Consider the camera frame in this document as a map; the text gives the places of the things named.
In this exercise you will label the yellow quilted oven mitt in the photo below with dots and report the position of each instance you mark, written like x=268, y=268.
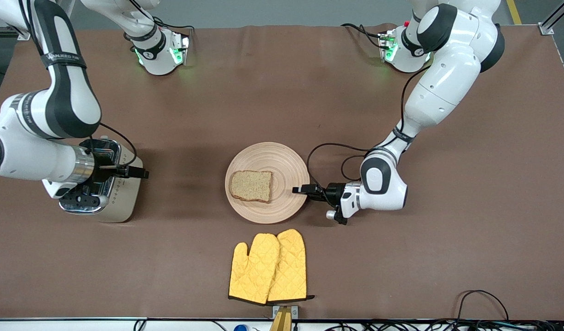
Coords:
x=291, y=266
x=252, y=271

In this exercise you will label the brown bread slice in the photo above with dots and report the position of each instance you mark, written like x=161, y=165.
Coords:
x=250, y=185

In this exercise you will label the round wooden plate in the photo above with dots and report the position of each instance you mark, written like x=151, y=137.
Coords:
x=282, y=161

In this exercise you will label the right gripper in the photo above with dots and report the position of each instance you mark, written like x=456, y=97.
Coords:
x=102, y=166

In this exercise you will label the aluminium frame profile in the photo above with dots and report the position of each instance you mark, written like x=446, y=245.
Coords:
x=3, y=32
x=546, y=29

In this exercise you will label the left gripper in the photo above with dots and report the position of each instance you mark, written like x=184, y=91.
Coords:
x=333, y=191

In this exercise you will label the tan wooden bar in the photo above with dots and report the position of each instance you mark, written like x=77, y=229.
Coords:
x=282, y=322

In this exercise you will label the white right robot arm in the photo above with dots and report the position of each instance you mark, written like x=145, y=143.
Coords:
x=70, y=105

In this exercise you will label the small metal bracket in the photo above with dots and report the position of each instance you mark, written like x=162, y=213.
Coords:
x=295, y=311

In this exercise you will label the cream and chrome toaster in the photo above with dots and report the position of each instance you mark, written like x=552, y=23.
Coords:
x=125, y=204

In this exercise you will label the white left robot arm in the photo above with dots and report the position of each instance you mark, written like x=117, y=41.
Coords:
x=443, y=82

